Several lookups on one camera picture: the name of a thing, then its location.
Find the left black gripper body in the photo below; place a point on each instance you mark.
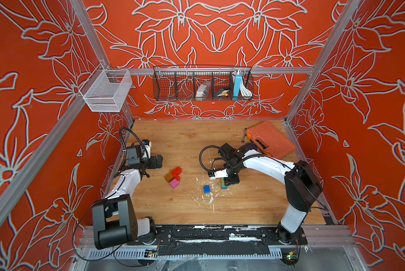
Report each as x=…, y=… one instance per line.
x=152, y=165

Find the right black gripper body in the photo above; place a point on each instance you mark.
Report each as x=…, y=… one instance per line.
x=231, y=179

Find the brown lego brick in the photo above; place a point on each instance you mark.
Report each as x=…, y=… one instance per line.
x=169, y=177

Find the small red lego brick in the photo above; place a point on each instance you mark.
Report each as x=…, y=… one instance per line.
x=176, y=173

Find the small blue lego brick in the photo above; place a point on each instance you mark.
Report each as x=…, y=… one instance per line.
x=206, y=189

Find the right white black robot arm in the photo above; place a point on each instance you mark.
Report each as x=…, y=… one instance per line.
x=301, y=184

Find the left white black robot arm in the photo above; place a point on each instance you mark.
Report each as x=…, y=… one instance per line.
x=114, y=219

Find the dark round disc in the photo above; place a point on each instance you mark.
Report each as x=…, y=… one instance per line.
x=251, y=146

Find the screwdriver bit beside case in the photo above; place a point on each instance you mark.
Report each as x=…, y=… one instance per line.
x=244, y=135

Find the orange plastic tool case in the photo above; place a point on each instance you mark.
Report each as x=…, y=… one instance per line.
x=270, y=140

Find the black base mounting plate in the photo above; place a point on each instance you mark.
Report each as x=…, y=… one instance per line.
x=224, y=240

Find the grey plastic bag in basket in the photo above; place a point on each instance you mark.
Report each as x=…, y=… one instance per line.
x=203, y=91

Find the black item in basket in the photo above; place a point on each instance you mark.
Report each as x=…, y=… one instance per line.
x=222, y=93

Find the light blue box in basket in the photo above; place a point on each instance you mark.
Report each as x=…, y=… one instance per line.
x=237, y=83

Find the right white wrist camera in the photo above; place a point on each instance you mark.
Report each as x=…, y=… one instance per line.
x=218, y=174

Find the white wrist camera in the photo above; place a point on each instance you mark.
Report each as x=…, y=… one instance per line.
x=218, y=174
x=146, y=149

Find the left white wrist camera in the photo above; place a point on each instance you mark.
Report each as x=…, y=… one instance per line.
x=146, y=149

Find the black wire wall basket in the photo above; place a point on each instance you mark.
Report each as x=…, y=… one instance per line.
x=180, y=82

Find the clear acrylic wall box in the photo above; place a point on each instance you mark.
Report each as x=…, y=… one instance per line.
x=107, y=93

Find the white slotted cable duct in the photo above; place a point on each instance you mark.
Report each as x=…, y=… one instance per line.
x=123, y=254

